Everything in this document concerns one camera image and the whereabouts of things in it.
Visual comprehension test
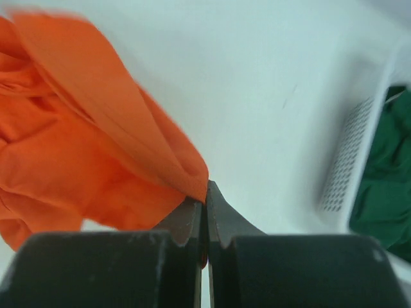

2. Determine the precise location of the orange t-shirt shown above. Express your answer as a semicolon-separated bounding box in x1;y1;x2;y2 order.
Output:
1;8;209;250

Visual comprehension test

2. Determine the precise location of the white perforated plastic basket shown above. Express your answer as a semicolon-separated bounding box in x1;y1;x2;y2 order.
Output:
308;41;411;235

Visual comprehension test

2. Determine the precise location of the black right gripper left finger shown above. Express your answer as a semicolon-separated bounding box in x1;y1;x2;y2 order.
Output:
1;198;206;307

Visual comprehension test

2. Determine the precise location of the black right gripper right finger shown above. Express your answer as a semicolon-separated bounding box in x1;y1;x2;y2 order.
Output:
206;182;410;307

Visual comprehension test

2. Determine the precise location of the green t-shirt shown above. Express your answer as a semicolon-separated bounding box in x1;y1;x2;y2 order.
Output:
349;85;410;261

